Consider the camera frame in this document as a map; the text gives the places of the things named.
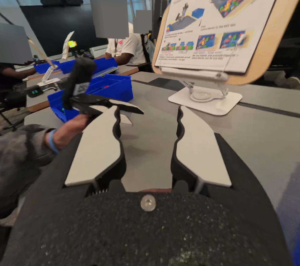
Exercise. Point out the black device with green light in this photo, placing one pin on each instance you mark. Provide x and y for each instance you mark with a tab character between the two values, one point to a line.
34	91

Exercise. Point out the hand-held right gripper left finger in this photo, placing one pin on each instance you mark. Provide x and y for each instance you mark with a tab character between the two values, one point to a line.
96	153

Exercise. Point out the clear plastic pouch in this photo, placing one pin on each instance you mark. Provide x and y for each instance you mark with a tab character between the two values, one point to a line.
107	71

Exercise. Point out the black box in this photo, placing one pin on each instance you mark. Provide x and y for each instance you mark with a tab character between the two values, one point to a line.
62	83

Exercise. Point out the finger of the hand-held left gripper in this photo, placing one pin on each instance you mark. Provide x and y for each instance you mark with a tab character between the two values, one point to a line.
126	106
103	109

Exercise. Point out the black video bar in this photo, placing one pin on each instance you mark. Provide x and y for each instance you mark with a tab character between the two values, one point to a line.
61	1

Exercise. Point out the person's own dark clothing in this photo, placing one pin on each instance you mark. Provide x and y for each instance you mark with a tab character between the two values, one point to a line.
4	237

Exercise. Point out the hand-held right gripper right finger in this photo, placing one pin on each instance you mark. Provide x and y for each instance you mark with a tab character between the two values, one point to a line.
201	153

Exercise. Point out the wooden board document stand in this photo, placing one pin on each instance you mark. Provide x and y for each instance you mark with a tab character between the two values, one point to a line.
50	76

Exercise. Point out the large black wall screen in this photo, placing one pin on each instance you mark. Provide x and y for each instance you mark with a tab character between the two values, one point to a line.
58	29

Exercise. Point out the person's left forearm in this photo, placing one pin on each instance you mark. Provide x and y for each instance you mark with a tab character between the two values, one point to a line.
21	158

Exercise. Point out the white document stand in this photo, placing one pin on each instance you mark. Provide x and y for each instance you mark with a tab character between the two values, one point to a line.
269	47

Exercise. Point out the printed instruction sheet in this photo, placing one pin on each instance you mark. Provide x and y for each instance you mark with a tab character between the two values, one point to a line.
211	24

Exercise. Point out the person's left hand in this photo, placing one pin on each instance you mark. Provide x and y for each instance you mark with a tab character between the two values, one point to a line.
72	130

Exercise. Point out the black monitor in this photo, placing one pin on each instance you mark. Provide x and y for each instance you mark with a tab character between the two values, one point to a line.
159	12

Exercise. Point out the yellow green tag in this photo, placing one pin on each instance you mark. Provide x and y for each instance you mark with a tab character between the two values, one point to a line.
72	44

